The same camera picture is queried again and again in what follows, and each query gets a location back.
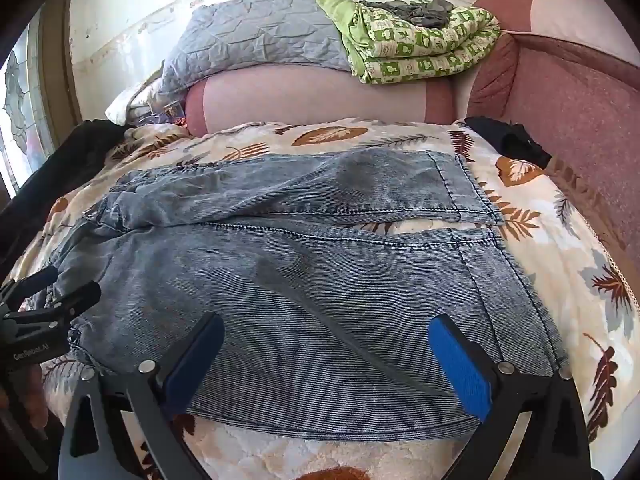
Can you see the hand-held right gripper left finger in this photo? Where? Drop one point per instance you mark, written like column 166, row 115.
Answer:
column 195, row 360

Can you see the patterned glass window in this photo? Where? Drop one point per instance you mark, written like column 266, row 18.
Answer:
column 20, row 110

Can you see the grey quilted blanket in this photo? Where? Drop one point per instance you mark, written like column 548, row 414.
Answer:
column 260, row 35

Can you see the green printed blanket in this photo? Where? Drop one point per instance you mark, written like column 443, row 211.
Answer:
column 425, row 55

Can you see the white cloth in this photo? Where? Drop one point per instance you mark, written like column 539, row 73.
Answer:
column 122, row 107

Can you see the small black cloth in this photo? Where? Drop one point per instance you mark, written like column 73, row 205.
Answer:
column 515, row 142

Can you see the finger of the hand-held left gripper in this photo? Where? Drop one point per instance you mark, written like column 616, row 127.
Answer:
column 70, row 300
column 35, row 281

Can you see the dark grey crumpled cloth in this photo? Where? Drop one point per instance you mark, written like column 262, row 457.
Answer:
column 415, row 12

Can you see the large black cloth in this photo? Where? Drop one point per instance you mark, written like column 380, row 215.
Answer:
column 60, row 170

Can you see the person's left hand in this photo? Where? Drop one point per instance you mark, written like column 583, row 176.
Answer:
column 36, row 387

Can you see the grey-blue denim pants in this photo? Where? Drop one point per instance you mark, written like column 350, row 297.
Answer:
column 300, row 285

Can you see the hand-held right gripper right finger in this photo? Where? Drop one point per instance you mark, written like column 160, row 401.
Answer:
column 460, row 365

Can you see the cream leaf-print blanket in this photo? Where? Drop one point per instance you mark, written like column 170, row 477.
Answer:
column 575, row 260

